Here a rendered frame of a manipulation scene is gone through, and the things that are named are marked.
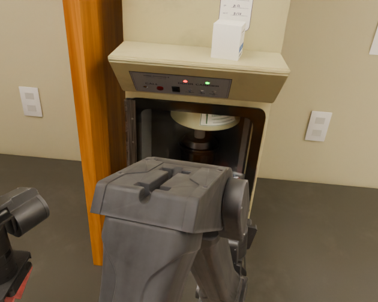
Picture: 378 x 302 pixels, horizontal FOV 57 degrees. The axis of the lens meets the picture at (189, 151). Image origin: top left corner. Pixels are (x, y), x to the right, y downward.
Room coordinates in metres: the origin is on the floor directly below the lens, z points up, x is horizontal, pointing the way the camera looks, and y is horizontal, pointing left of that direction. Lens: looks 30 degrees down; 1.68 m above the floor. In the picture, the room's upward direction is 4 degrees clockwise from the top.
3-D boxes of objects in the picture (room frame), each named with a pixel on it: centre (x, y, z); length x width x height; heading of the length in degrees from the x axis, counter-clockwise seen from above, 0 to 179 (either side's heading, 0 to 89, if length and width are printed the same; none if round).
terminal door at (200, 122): (0.70, -0.01, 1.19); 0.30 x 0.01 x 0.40; 87
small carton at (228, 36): (0.65, -0.06, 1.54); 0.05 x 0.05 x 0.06; 76
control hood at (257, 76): (0.65, -0.01, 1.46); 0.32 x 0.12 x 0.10; 87
